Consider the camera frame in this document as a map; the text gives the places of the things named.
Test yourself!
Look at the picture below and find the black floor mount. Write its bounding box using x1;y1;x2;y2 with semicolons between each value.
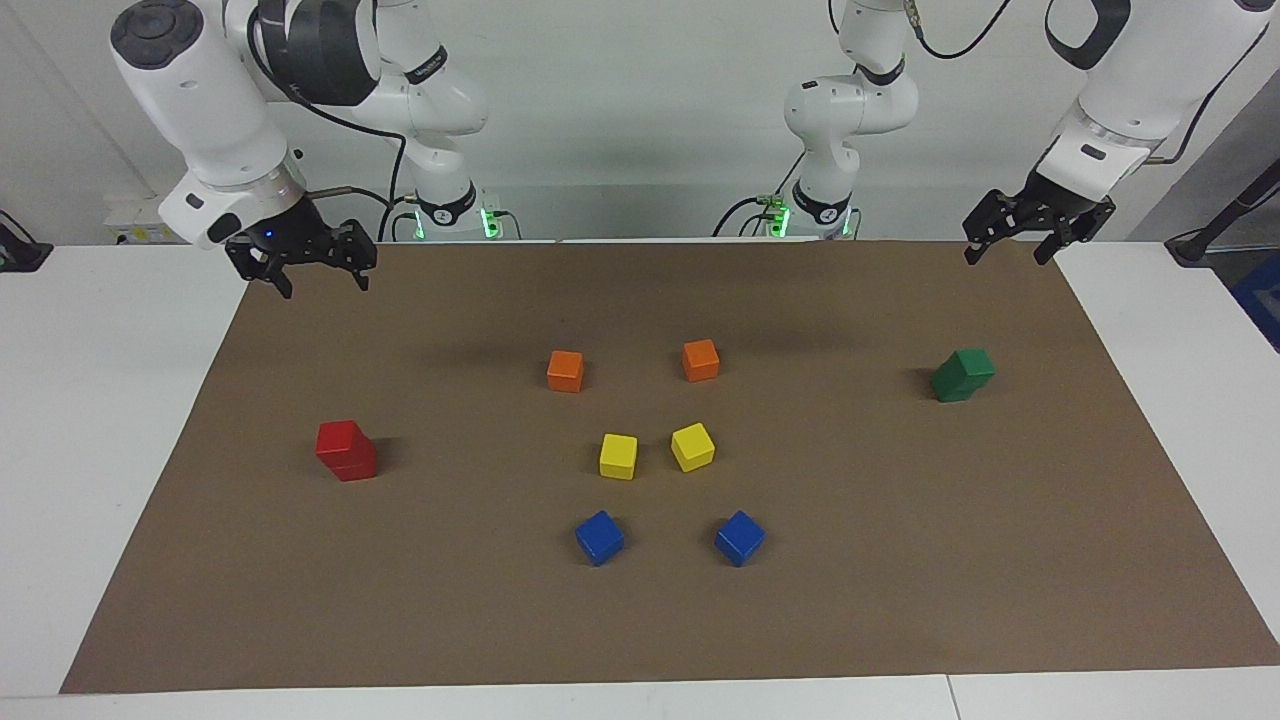
0;210;53;273

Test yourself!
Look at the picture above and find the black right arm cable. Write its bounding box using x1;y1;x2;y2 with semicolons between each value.
245;0;409;241

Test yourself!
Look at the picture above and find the red wooden cube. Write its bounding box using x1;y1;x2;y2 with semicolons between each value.
330;445;379;483
315;420;365;467

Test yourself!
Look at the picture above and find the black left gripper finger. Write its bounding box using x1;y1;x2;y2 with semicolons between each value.
1033;195;1116;266
963;190;1013;266

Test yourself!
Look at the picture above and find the black left base cable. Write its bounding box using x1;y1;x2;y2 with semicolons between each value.
712;150;806;239

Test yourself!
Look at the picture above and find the black base cable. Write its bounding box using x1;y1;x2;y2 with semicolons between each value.
378;192;421;241
712;150;806;239

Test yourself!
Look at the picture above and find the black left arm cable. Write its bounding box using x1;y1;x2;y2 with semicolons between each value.
905;0;1271;166

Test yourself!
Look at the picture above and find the blue wooden cube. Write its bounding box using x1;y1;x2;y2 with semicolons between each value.
574;510;626;567
713;510;767;568

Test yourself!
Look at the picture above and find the black right base cable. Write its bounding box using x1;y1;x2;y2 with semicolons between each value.
378;192;421;241

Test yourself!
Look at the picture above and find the black stand with pole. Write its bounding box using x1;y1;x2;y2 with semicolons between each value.
1165;158;1280;267

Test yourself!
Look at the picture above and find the blue crate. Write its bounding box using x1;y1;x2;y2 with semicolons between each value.
1230;250;1280;353

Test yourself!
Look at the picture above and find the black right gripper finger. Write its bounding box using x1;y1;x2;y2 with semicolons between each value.
338;220;379;293
225;238;294;299

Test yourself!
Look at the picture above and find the brown table mat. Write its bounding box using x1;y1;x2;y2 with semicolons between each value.
60;240;1280;694

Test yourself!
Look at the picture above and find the white power strip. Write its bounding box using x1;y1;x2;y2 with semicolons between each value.
105;195;186;246

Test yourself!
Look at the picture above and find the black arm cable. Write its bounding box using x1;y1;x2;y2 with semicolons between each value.
245;0;409;241
905;0;1271;166

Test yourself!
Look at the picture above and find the yellow wooden cube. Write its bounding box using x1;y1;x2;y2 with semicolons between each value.
670;422;716;473
598;433;639;481

